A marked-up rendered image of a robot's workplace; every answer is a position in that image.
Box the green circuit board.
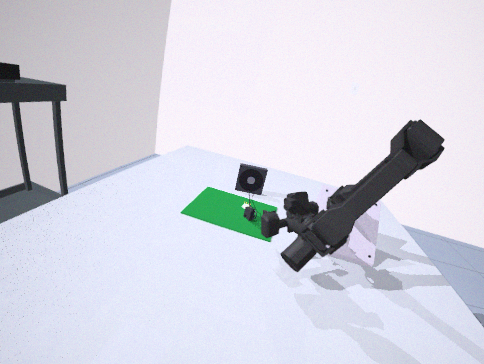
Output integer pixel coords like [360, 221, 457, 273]
[180, 186, 277, 242]

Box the dark grey square fan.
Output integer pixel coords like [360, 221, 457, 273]
[235, 163, 268, 195]

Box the black cable with plug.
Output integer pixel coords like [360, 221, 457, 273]
[243, 194, 257, 221]

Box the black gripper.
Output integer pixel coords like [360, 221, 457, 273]
[261, 201, 319, 238]

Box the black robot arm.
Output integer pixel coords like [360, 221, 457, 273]
[280, 119, 445, 272]

